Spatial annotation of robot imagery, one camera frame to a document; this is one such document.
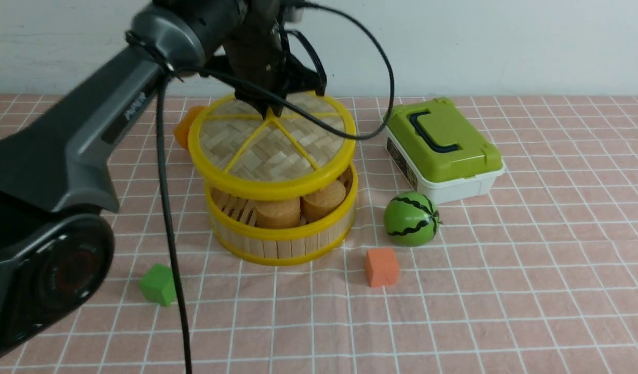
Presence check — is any round wooden block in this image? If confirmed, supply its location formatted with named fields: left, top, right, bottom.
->
left=254, top=198, right=301, bottom=229
left=301, top=180, right=346, bottom=223

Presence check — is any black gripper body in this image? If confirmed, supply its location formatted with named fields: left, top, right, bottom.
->
left=202, top=1, right=328, bottom=104

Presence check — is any green foam cube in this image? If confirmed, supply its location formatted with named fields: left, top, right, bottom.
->
left=139, top=263, right=176, bottom=307

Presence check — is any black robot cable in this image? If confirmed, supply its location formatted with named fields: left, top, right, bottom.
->
left=155, top=0, right=396, bottom=374

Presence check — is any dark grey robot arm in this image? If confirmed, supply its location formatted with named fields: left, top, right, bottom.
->
left=0, top=1, right=325, bottom=359

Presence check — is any green toy watermelon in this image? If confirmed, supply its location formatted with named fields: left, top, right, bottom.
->
left=384, top=192, right=443, bottom=248

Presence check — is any green lidded white box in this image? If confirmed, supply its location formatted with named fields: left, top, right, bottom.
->
left=385, top=97, right=506, bottom=205

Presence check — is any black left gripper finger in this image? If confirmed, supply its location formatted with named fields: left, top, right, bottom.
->
left=267, top=99, right=285, bottom=117

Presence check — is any yellow woven steamer lid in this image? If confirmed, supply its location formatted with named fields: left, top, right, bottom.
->
left=186, top=95, right=355, bottom=201

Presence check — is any orange foam cube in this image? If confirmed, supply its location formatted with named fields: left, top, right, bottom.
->
left=364, top=248, right=400, bottom=287

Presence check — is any bamboo steamer basket base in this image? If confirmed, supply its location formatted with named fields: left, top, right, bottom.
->
left=204, top=164, right=359, bottom=266

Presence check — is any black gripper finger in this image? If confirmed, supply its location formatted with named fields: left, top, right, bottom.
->
left=234, top=89, right=260, bottom=104

